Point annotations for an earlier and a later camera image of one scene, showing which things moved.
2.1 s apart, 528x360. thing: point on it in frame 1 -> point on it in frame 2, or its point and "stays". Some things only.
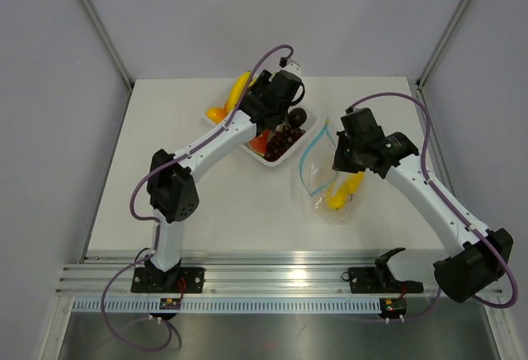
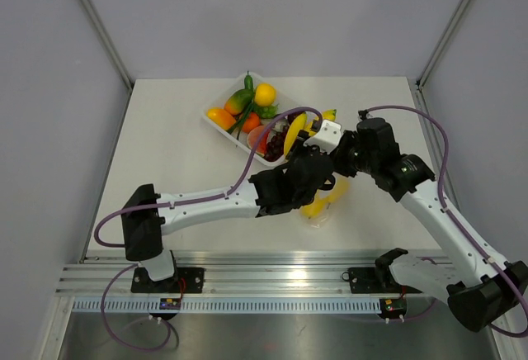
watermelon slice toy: x=259 y=144 stays
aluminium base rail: x=310 y=276 stays
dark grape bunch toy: x=280 y=141 stays
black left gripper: x=262 y=82 -> x=299 y=148
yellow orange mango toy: x=216 y=114 stays
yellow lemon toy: x=337 y=201 -> x=313 y=210
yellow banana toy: x=238 y=90 -> x=304 y=121
